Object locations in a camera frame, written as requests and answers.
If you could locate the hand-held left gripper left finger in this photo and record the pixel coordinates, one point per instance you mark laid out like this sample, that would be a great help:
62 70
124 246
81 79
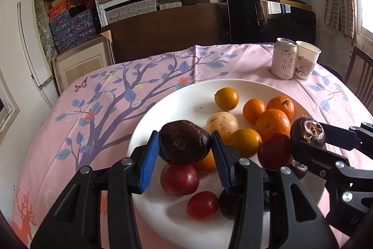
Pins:
150 161

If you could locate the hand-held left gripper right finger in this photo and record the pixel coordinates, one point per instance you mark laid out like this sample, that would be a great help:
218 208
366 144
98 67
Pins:
221 161

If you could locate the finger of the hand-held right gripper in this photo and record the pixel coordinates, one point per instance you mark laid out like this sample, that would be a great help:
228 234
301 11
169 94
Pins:
341 136
317 158

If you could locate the small smooth orange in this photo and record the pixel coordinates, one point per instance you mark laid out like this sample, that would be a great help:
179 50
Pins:
226 98
207 164
245 142
254 110

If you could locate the dark purple round fruit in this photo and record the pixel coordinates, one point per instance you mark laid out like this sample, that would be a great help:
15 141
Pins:
225 205
307 131
185 141
300 170

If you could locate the red round fruit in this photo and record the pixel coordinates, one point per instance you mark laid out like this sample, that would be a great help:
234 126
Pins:
275 151
179 179

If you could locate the red cherry tomato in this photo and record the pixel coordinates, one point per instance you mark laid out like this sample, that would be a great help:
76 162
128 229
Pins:
202 205

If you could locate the bumpy mandarin orange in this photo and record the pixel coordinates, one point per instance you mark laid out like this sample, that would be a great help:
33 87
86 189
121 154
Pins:
273 124
280 106

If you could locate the white oval plate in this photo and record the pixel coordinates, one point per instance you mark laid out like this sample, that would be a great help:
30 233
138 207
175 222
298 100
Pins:
186 103

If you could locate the pale yellow round fruit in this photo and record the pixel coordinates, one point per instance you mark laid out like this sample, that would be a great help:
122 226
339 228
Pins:
221 123

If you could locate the pink floral tablecloth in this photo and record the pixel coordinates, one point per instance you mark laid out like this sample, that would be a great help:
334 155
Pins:
102 120

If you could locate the dark wooden chair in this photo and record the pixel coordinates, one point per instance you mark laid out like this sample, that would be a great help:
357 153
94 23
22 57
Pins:
361 71

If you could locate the white paper cup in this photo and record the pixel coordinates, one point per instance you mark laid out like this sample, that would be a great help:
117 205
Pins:
306 62

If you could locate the white drink can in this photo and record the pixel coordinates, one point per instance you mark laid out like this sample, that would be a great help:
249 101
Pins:
284 59

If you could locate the black glossy panel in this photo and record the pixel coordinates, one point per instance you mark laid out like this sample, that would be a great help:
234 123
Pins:
291 24

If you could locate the brown wooden board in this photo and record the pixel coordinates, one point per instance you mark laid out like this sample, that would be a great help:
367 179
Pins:
169 33

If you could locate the stack of blue patterned boxes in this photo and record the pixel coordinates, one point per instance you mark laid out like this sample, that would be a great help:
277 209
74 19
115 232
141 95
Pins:
72 30

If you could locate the white flat board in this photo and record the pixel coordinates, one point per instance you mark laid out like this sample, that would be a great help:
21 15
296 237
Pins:
29 42

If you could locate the green marbled board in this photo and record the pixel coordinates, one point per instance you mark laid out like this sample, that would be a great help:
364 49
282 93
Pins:
43 24

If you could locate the wooden picture frame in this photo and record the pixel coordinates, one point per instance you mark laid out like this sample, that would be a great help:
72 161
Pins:
81 62

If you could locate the white window frame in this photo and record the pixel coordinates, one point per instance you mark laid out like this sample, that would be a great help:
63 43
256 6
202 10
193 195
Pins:
5 109

